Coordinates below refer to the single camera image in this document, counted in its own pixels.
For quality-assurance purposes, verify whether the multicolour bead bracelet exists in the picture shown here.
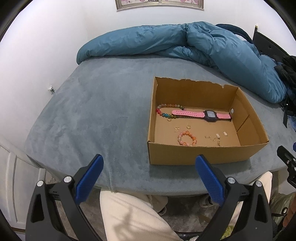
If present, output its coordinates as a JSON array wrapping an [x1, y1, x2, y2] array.
[[155, 103, 186, 121]]

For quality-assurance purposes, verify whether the black headboard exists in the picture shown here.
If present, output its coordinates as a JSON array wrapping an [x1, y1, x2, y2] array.
[[252, 26, 289, 62]]

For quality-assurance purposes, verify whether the brown cardboard box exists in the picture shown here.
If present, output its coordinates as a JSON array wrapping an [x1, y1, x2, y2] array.
[[147, 77, 269, 166]]

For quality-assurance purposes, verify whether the orange pink bead bracelet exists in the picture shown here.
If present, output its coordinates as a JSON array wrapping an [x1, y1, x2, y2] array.
[[177, 131, 198, 147]]

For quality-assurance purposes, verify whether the person's cream trouser leg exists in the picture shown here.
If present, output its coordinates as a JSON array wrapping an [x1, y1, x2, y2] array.
[[99, 171, 273, 241]]

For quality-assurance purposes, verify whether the pink digital wristwatch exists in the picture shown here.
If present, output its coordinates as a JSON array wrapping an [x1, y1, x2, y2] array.
[[171, 110, 232, 122]]

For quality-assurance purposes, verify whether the black jacket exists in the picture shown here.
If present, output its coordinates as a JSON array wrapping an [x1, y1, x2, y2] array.
[[274, 56, 295, 128]]

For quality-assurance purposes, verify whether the window with floral film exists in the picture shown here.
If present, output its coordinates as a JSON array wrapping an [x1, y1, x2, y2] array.
[[115, 0, 204, 11]]

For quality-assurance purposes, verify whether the white cabinet door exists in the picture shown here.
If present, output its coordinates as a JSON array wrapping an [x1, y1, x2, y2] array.
[[0, 137, 46, 230]]

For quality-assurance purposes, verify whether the gold chain necklace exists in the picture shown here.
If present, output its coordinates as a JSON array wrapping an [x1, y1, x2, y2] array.
[[204, 134, 221, 147]]

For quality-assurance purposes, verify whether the blue quilt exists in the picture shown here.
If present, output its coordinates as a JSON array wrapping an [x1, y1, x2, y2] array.
[[76, 22, 288, 103]]

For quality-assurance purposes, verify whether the gold clover earring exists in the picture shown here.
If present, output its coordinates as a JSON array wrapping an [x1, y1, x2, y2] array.
[[174, 126, 180, 133]]

